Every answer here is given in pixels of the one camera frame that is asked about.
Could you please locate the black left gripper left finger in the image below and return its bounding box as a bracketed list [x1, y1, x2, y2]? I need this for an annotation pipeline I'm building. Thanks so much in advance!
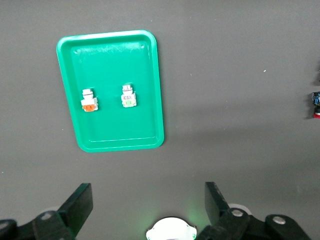
[0, 182, 94, 240]

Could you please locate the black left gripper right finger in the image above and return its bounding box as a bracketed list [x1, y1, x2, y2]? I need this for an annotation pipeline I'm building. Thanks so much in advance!
[194, 181, 312, 240]

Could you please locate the white button orange contact block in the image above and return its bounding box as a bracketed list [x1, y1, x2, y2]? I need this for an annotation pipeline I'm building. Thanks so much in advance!
[80, 88, 99, 113]

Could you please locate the white button green contact block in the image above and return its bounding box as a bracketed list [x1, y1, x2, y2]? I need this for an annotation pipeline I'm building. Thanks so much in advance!
[120, 84, 138, 109]

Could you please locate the green plastic tray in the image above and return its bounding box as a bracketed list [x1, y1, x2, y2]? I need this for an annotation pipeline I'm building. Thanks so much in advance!
[56, 29, 165, 153]

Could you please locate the red button black body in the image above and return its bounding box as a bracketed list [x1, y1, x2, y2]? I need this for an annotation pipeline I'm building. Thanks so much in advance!
[311, 91, 320, 119]
[314, 59, 320, 85]

